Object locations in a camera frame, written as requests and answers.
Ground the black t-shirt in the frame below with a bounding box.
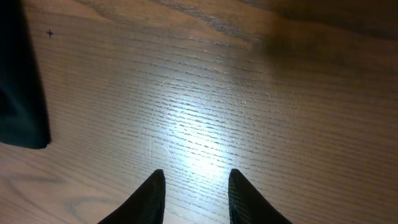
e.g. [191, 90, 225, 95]
[1, 0, 50, 149]

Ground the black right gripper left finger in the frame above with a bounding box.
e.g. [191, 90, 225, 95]
[98, 169, 165, 224]

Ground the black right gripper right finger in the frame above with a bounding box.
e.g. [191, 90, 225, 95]
[228, 169, 292, 224]

